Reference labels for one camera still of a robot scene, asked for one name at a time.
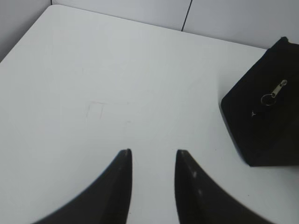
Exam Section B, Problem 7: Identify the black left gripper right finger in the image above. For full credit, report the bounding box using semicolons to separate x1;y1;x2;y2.
174;149;269;224

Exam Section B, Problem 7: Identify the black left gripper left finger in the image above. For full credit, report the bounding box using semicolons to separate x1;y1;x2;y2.
38;149;132;224

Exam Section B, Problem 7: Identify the black canvas tote bag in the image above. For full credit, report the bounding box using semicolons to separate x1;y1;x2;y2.
221;37;299;167

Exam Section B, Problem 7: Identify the metal zipper pull with ring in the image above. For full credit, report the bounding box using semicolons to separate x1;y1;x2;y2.
260;79;288;106

